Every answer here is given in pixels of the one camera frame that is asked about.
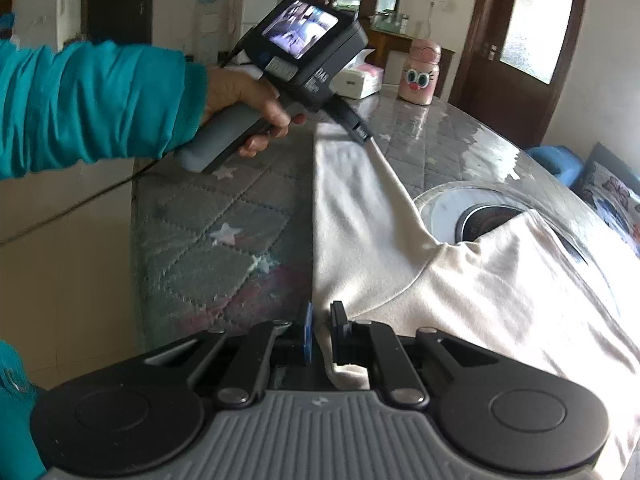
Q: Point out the cream white garment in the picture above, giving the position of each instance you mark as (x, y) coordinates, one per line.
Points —
(515, 291)

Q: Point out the white tissue box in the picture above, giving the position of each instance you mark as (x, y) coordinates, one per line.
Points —
(358, 79)

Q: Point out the left teal sleeved forearm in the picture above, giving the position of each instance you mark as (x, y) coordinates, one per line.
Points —
(90, 102)

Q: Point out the person's left hand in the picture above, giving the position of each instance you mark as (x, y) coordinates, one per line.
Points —
(226, 88)

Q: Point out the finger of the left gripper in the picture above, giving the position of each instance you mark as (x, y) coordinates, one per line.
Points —
(343, 114)

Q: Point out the dark wooden door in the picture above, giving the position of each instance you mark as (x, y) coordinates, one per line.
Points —
(514, 63)

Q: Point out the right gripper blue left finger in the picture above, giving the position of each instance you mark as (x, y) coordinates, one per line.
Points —
(263, 357)

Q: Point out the blue corner sofa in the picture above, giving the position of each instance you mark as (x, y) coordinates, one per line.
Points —
(561, 162)

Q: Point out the pink cartoon eyed bottle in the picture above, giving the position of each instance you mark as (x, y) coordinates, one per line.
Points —
(420, 73)

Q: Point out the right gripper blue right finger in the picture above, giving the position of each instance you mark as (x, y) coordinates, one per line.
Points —
(375, 347)

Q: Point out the round black induction cooktop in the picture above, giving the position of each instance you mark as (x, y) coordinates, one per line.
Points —
(462, 211)

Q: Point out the right teal sleeved forearm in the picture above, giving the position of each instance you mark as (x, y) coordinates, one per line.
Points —
(19, 458)

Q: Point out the butterfly cushion left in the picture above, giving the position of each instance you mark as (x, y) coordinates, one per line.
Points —
(611, 189)

